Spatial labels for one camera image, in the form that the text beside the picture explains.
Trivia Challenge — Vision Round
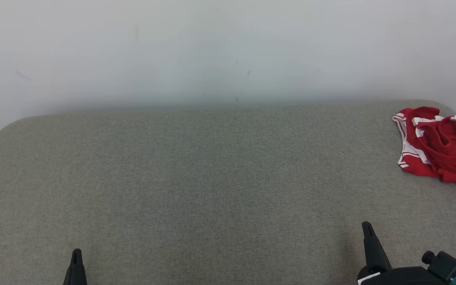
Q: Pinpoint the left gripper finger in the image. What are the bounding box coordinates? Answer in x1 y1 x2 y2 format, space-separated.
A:
63 249 78 285
76 249 88 285

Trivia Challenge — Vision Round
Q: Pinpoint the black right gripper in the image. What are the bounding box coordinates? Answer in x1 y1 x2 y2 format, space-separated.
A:
357 221 434 285

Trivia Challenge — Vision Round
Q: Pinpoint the grey fabric sofa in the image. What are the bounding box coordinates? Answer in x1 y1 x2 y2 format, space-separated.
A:
0 99 456 285

